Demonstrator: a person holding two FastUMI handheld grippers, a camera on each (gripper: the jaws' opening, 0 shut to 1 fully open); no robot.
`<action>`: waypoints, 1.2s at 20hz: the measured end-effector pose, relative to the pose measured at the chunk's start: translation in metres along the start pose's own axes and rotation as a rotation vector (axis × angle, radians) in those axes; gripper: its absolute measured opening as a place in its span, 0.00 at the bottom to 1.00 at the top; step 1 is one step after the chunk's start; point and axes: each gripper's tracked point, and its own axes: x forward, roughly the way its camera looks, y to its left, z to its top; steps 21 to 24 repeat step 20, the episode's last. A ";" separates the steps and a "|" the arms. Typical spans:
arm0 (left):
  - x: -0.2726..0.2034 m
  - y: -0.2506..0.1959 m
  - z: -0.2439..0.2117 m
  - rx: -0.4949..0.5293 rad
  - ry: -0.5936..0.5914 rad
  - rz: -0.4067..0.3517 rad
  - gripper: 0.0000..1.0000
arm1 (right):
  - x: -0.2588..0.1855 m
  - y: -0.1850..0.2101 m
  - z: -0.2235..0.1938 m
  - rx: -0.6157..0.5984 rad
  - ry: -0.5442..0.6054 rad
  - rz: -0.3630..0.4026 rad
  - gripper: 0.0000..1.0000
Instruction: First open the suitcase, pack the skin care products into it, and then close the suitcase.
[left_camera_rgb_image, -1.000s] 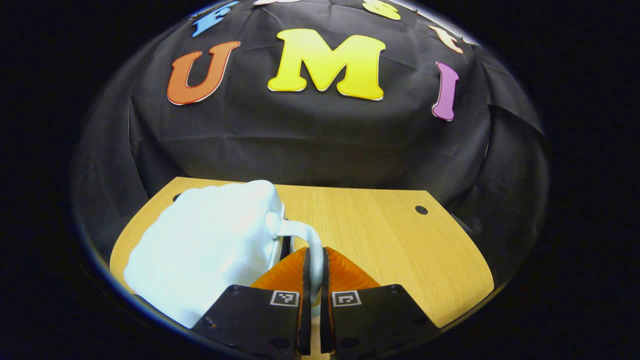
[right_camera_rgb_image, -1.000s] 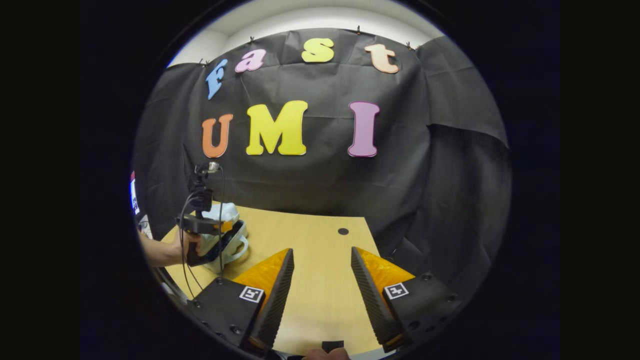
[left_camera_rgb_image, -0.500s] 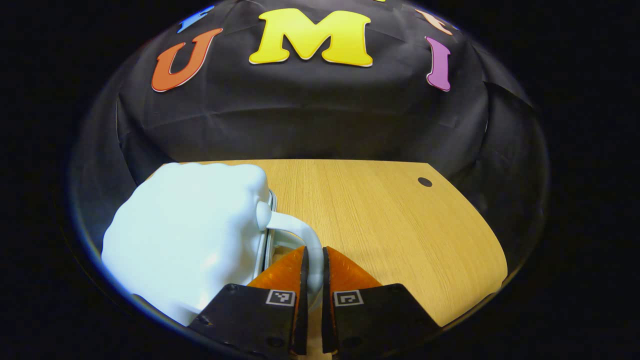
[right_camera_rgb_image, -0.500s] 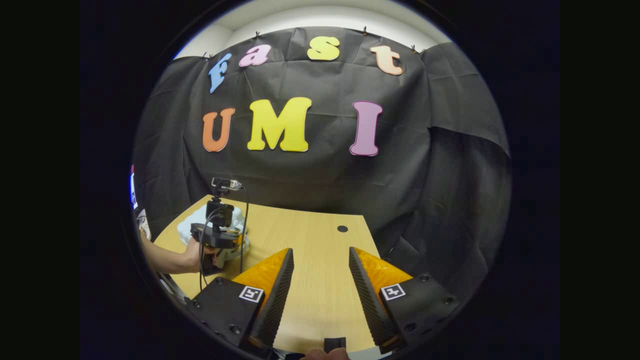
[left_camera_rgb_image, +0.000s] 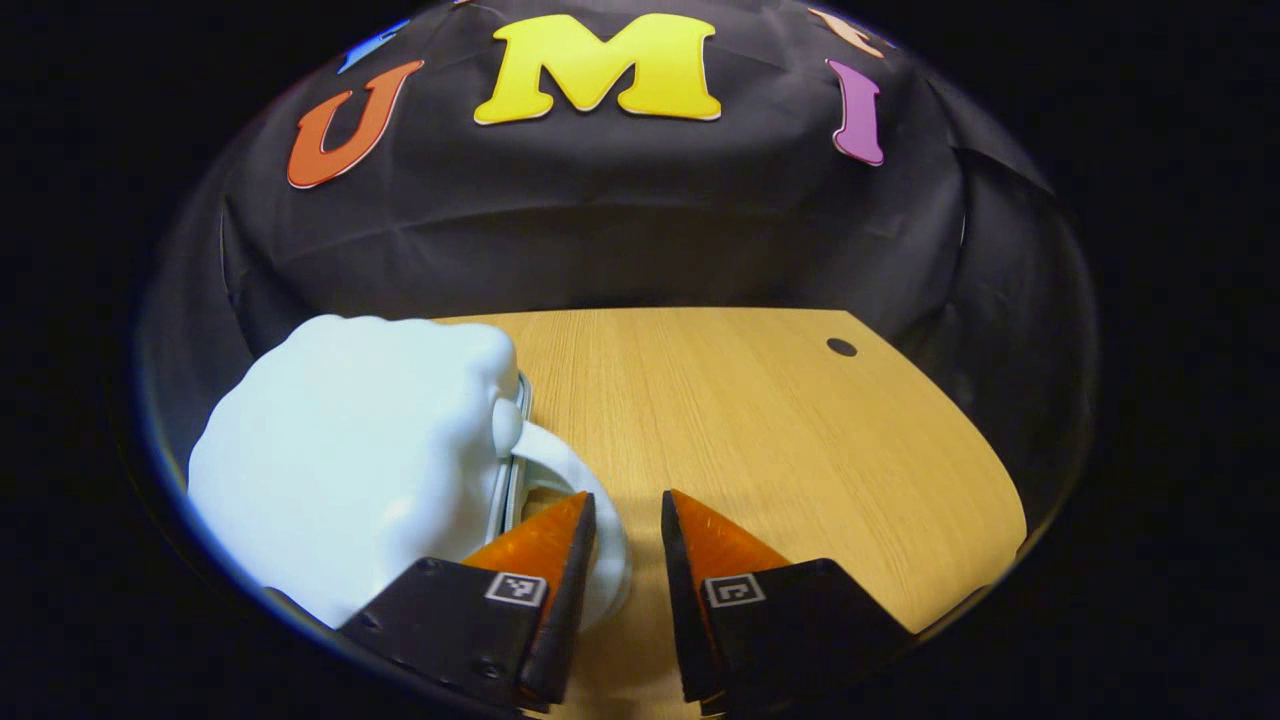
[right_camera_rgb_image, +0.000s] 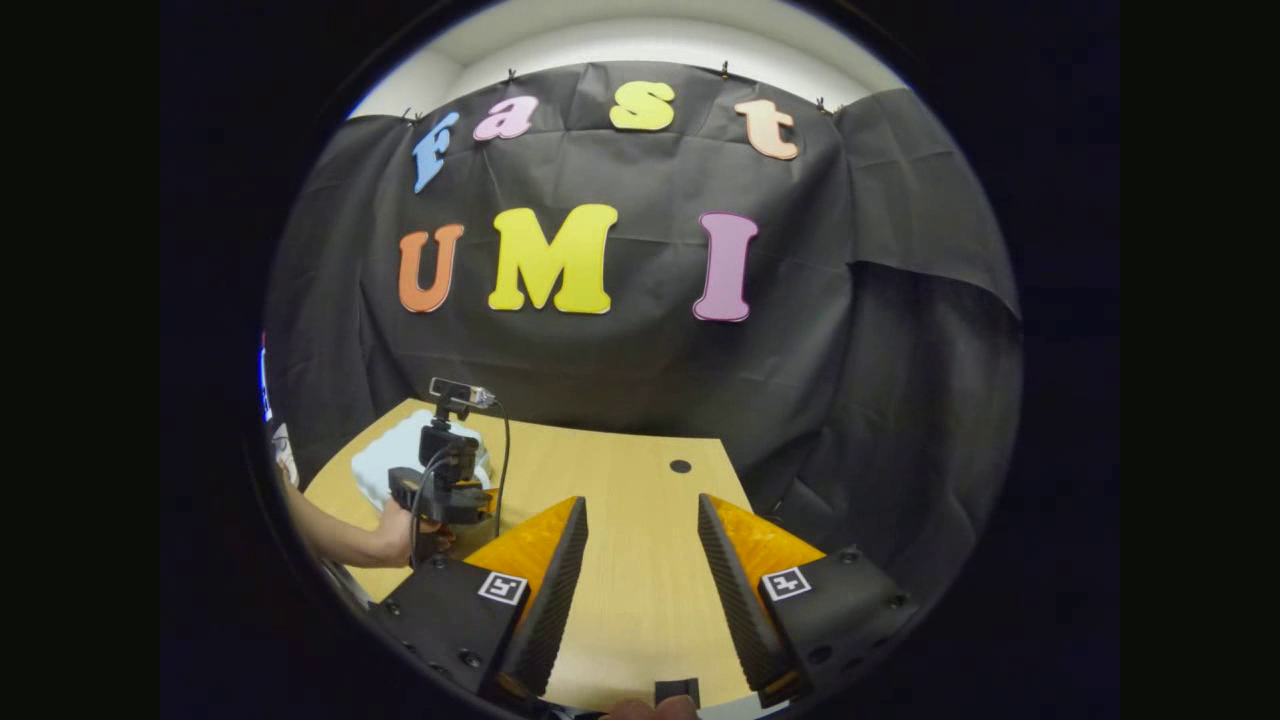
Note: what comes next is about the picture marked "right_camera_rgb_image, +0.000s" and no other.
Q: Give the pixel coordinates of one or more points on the light blue suitcase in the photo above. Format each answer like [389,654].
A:
[385,460]

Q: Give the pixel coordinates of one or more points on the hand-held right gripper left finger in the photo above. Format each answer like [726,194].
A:
[545,600]

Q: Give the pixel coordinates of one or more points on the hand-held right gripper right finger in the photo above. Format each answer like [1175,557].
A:
[740,600]

